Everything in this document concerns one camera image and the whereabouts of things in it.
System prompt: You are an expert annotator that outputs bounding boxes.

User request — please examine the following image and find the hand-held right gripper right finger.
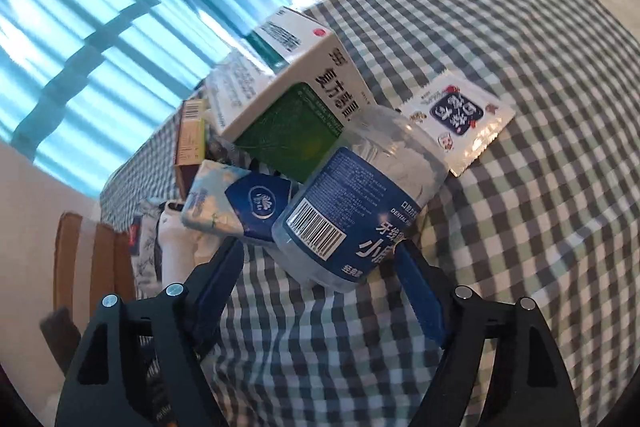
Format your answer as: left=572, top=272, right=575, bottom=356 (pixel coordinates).
left=395, top=239, right=583, bottom=427

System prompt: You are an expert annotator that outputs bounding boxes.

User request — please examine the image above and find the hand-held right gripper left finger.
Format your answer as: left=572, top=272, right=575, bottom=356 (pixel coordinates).
left=54, top=237, right=246, bottom=427

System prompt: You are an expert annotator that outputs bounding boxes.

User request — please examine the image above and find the clear plastic jar blue label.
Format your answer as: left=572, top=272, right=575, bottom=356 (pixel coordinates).
left=271, top=106, right=449, bottom=295

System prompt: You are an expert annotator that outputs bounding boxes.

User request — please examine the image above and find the white green medicine box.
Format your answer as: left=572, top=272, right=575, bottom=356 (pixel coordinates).
left=206, top=7, right=373, bottom=185

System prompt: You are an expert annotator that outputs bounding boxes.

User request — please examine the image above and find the blue white tissue pack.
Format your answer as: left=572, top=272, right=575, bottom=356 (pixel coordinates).
left=181, top=159, right=302, bottom=249

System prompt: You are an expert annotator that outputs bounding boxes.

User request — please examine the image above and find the floral patterned cloth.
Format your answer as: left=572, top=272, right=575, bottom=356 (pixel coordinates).
left=130, top=199, right=166, bottom=303

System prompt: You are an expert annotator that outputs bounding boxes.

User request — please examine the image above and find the wooden chair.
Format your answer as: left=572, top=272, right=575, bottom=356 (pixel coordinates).
left=41, top=212, right=137, bottom=375

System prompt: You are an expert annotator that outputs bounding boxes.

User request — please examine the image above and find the yellow brown small box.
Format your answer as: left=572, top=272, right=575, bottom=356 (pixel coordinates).
left=172, top=99, right=211, bottom=200

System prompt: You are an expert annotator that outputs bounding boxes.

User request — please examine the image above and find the white sachet dark label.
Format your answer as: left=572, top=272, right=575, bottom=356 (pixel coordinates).
left=398, top=69, right=517, bottom=178

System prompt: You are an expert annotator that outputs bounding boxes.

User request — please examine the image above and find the teal curtain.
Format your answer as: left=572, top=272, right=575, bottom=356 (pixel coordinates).
left=0, top=0, right=346, bottom=198

